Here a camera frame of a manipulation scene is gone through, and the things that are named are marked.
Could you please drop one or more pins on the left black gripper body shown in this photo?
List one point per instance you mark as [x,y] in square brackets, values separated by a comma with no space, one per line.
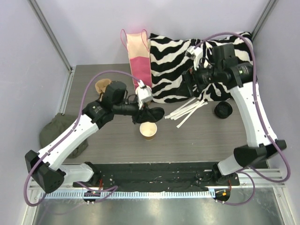
[138,115]

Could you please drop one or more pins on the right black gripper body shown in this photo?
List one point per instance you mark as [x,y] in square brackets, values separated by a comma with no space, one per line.
[187,80]

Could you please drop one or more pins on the single brown paper cup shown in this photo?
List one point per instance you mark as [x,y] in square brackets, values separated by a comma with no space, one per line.
[148,130]

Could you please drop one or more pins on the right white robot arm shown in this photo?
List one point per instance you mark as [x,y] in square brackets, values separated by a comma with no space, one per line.
[238,78]

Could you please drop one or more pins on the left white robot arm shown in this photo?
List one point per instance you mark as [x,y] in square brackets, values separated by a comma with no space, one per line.
[46,166]

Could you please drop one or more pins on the white wrapped straw long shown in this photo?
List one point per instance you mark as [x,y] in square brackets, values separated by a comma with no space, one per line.
[200,104]

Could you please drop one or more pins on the zebra print pillow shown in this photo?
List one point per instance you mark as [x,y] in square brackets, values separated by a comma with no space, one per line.
[168,62]

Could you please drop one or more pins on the stack of black lids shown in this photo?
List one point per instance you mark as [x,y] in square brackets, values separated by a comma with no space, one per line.
[223,110]

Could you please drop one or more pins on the brown pulp cup carrier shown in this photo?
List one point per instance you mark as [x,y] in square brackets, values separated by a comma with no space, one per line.
[101,86]

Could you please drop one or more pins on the pink paper gift bag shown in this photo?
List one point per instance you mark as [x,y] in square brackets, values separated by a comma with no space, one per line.
[138,51]

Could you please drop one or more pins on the olive green cloth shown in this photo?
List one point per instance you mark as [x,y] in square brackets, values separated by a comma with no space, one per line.
[55,128]

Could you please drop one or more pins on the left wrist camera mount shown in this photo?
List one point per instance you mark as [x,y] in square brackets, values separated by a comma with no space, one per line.
[144,94]

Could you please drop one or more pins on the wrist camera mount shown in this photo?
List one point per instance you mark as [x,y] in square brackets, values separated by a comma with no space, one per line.
[144,94]
[196,55]

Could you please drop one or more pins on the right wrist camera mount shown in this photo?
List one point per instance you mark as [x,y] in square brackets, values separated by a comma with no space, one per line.
[196,55]

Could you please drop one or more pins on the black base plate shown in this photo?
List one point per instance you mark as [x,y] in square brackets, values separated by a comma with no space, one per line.
[159,177]

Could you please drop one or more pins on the white slotted cable duct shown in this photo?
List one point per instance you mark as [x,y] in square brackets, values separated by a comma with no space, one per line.
[85,194]

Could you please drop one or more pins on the aluminium rail frame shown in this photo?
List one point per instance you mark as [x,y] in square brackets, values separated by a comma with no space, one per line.
[259,181]

